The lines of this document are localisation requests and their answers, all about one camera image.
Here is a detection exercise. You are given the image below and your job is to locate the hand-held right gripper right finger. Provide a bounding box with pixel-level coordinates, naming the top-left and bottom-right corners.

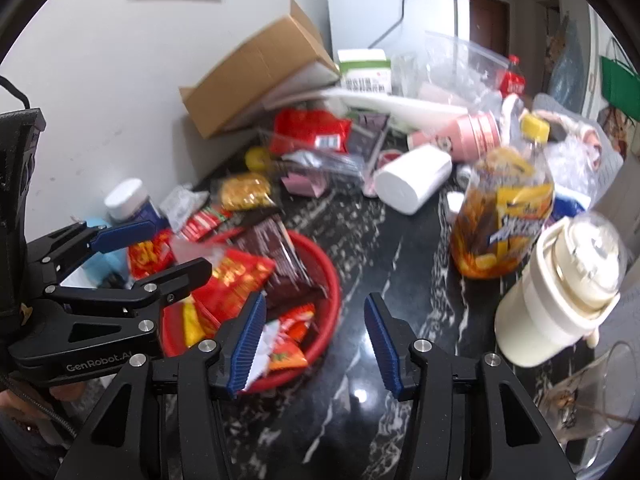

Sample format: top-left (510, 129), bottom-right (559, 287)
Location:
top-left (363, 291), bottom-right (576, 480)

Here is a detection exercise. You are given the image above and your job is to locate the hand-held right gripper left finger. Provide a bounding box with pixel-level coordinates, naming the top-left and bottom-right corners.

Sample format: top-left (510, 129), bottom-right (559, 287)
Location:
top-left (52, 291), bottom-right (268, 480)

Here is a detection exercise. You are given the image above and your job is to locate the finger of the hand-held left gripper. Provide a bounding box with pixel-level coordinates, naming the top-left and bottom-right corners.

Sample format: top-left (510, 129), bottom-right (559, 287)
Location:
top-left (45, 257), bottom-right (213, 321)
top-left (25, 219), bottom-right (171, 281)

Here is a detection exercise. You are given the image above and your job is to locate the black and white snack packet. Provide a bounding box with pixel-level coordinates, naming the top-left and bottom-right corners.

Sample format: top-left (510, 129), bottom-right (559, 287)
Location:
top-left (245, 320), bottom-right (286, 391)

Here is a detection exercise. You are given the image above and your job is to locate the clear brownish snack packet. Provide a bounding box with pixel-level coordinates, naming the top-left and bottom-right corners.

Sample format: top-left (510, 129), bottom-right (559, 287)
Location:
top-left (170, 237), bottom-right (226, 266)

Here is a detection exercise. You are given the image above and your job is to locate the small red snack packet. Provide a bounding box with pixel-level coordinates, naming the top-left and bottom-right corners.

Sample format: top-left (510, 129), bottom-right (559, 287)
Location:
top-left (277, 305), bottom-right (317, 343)

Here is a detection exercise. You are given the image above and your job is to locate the large red snack packet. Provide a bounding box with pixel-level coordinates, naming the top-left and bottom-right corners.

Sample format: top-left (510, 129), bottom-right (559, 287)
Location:
top-left (192, 250), bottom-right (277, 326)

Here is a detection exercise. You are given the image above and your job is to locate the large brown chocolate packet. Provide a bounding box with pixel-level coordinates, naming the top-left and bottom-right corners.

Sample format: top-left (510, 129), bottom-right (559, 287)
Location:
top-left (232, 215), bottom-right (328, 311)

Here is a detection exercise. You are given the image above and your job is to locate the red plastic basket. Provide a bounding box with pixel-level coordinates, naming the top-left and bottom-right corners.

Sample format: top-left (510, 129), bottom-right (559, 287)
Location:
top-left (160, 227), bottom-right (343, 395)

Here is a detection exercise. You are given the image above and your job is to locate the person's left hand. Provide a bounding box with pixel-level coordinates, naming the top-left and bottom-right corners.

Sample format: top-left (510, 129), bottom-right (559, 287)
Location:
top-left (0, 382), bottom-right (76, 456)

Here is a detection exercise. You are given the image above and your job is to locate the dark blue white-lidded jar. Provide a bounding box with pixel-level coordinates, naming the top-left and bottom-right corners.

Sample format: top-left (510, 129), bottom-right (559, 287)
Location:
top-left (104, 178), bottom-right (168, 226)

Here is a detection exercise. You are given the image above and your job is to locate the red and gold packet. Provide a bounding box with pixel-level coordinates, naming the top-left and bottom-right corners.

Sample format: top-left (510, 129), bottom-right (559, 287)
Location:
top-left (127, 230), bottom-right (176, 281)

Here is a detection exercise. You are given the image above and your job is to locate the silvery white packet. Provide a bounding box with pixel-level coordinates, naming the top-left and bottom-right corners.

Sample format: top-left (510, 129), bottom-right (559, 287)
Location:
top-left (159, 185), bottom-right (208, 231)

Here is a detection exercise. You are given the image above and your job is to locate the red stick packet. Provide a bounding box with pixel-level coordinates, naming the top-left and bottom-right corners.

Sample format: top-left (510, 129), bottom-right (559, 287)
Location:
top-left (180, 207), bottom-right (236, 241)

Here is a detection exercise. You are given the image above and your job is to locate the yellow noodle snack packet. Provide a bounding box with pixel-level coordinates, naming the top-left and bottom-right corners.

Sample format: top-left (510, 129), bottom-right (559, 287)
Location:
top-left (212, 172), bottom-right (278, 211)

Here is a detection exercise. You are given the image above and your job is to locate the yellow round item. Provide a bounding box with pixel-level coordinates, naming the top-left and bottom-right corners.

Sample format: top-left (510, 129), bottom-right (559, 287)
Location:
top-left (245, 146), bottom-right (273, 171)

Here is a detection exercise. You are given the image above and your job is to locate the pink small packet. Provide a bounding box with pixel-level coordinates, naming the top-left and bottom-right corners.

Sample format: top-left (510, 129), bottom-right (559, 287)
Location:
top-left (280, 170), bottom-right (331, 197)

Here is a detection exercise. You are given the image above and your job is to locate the iced tea bottle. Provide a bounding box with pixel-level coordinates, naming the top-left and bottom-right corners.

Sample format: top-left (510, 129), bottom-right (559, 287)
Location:
top-left (450, 114), bottom-right (556, 280)

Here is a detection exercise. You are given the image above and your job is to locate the white cylinder container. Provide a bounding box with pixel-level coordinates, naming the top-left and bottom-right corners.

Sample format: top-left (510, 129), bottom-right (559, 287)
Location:
top-left (375, 143), bottom-right (453, 216)

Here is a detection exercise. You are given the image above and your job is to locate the cream lidded food jar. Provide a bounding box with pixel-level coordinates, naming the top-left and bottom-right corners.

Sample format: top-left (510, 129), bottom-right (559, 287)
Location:
top-left (495, 212), bottom-right (628, 368)

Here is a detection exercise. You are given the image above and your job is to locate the cardboard box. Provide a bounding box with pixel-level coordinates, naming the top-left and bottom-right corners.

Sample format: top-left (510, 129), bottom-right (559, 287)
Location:
top-left (179, 0), bottom-right (341, 141)

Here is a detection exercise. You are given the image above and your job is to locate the red packet with white label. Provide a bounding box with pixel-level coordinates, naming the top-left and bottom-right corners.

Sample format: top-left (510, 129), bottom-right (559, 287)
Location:
top-left (270, 108), bottom-right (352, 156)

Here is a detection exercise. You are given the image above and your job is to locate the glass mug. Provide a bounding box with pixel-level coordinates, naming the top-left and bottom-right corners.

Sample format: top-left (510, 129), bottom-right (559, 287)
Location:
top-left (535, 342), bottom-right (640, 461)

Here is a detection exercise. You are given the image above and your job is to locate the pink panda cup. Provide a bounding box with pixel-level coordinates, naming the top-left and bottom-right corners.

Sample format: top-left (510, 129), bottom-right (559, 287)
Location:
top-left (406, 112), bottom-right (501, 161)

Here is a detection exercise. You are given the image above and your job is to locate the white tray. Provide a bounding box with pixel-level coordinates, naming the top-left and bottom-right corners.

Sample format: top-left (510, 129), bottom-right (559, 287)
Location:
top-left (320, 87), bottom-right (468, 131)

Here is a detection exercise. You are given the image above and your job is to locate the white plastic bag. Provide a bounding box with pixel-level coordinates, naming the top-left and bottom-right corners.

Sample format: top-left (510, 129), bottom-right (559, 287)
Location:
top-left (532, 92), bottom-right (626, 211)

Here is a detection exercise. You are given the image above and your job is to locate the white and green box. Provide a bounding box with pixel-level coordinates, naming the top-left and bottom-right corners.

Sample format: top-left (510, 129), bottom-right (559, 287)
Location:
top-left (336, 49), bottom-right (392, 93)

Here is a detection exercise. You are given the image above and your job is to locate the clear plastic bag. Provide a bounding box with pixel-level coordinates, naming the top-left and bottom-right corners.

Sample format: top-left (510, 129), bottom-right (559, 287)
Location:
top-left (392, 30), bottom-right (511, 111)

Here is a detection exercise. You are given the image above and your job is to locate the red cola bottle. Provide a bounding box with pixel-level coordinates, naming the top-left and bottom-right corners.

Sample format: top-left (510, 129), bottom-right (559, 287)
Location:
top-left (500, 55), bottom-right (526, 98)

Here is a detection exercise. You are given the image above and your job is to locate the cartoon print bag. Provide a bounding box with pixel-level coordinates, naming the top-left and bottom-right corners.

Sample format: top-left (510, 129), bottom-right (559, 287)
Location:
top-left (597, 107), bottom-right (640, 161)

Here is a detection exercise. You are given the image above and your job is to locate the white fridge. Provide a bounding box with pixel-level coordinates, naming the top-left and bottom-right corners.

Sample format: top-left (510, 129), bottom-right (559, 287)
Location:
top-left (326, 0), bottom-right (471, 66)

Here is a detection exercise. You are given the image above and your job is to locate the brown door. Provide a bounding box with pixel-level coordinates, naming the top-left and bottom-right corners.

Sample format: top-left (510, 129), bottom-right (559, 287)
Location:
top-left (455, 0), bottom-right (511, 56)

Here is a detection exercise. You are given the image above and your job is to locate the green tote bag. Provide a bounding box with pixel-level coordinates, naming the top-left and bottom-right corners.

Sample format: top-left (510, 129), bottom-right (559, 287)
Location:
top-left (600, 55), bottom-right (640, 121)

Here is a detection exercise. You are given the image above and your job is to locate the black braided cable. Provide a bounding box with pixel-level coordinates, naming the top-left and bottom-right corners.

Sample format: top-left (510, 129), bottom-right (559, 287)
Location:
top-left (0, 372), bottom-right (81, 441)

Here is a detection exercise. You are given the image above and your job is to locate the black power cable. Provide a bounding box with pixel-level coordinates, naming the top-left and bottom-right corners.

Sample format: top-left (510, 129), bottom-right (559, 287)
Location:
top-left (372, 0), bottom-right (416, 51)

